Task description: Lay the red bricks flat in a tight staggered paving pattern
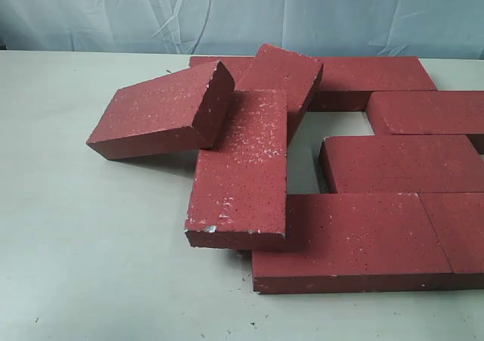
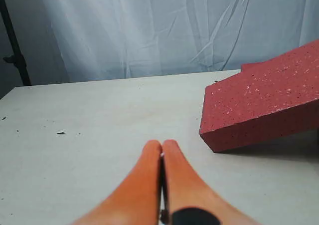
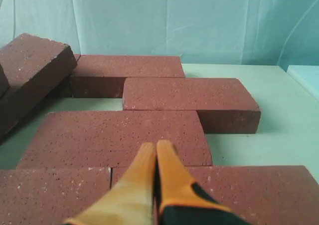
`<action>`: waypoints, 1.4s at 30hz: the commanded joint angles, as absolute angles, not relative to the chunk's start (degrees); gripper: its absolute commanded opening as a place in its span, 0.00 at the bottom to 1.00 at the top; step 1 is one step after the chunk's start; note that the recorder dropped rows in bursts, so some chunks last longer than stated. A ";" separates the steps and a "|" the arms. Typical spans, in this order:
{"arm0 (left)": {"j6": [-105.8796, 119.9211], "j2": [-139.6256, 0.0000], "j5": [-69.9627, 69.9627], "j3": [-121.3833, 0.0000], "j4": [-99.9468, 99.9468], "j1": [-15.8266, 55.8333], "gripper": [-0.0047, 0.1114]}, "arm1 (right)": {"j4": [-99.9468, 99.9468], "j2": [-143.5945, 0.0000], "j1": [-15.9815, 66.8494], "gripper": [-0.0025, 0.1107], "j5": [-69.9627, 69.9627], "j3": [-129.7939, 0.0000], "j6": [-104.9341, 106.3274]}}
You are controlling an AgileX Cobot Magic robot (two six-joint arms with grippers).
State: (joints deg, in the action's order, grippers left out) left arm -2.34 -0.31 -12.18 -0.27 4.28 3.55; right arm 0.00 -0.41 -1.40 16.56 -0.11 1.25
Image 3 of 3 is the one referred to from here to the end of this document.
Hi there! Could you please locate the red brick third row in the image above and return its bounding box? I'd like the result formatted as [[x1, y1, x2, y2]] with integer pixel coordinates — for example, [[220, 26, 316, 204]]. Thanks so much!
[[17, 111, 212, 169]]

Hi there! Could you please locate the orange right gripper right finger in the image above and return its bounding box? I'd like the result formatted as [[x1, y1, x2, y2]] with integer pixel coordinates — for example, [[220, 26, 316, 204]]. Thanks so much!
[[157, 140, 247, 225]]

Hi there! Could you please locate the red brick second row right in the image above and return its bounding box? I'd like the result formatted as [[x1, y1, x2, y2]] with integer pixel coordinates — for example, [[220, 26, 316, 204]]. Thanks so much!
[[123, 77, 261, 134]]

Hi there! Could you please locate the red brick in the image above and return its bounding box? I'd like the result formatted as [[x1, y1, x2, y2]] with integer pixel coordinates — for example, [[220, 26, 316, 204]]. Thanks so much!
[[0, 167, 110, 225], [0, 33, 77, 137], [111, 165, 319, 225], [69, 54, 185, 98]]

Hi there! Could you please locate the light blue backdrop cloth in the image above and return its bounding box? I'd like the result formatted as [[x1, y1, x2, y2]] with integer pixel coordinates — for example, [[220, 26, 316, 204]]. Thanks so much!
[[0, 0, 319, 69]]

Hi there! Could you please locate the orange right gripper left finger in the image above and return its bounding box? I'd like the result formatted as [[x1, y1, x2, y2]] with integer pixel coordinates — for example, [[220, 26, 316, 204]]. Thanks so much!
[[64, 142, 156, 225]]

